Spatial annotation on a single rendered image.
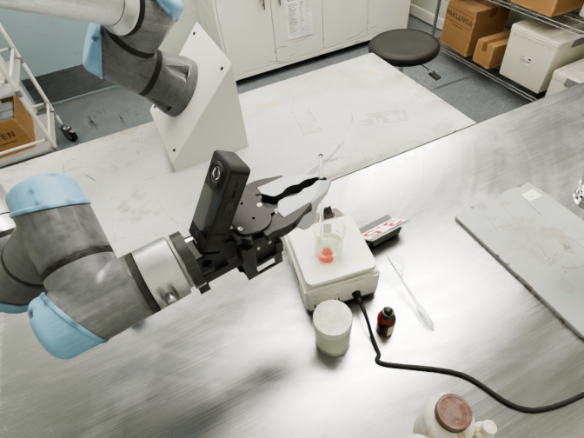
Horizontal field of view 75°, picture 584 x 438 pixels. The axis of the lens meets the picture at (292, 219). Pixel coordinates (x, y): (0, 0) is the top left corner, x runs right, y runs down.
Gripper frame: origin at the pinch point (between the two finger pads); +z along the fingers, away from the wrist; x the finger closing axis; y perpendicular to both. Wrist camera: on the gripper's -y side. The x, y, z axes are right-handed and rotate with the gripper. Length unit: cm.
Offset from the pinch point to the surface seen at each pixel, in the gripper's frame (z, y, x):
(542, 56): 217, 77, -76
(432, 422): -3.5, 17.6, 27.2
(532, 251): 35.0, 24.3, 17.2
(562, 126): 75, 25, -2
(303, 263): -2.9, 17.4, -0.8
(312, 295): -4.3, 19.9, 3.5
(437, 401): -1.2, 17.4, 25.9
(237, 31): 94, 74, -228
